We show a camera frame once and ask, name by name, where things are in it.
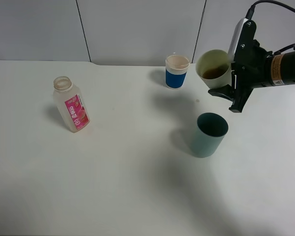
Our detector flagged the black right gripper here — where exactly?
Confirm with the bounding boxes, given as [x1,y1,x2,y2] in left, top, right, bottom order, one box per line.
[208,40,272,113]

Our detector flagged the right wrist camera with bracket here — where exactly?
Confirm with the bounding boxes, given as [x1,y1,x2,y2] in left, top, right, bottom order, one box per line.
[228,18,256,63]

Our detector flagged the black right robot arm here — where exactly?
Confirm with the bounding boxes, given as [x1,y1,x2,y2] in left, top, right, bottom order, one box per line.
[208,40,295,113]

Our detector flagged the pale green plastic cup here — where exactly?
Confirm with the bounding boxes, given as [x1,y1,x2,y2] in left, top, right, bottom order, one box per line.
[195,49,232,89]

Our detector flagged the clear bottle with pink label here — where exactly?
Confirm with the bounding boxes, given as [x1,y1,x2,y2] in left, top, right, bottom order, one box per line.
[53,76,90,133]

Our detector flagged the black right camera cable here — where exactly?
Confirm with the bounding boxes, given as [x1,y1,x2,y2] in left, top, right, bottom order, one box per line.
[246,0,295,19]

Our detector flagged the blue and white cup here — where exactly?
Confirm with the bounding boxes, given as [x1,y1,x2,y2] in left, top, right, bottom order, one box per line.
[165,55,190,89]

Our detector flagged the teal plastic cup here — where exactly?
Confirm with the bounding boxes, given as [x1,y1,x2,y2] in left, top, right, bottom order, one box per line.
[190,113,229,158]

